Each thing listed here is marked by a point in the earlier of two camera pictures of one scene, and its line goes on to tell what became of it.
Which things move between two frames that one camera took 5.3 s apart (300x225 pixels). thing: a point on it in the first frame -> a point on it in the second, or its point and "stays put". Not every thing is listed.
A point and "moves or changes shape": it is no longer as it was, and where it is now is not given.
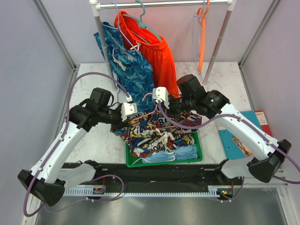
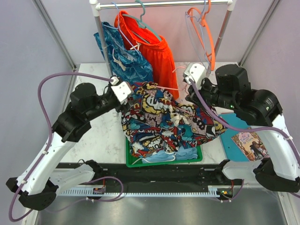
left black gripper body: (114, 118) -> (120, 107)
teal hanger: (140, 22) stays put
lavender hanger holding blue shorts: (118, 28) stays put
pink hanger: (150, 111) -> (175, 89)
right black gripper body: (176, 106) -> (211, 94)
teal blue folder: (231, 149) stays put
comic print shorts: (152, 131) moves or changes shape
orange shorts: (155, 48) stays put
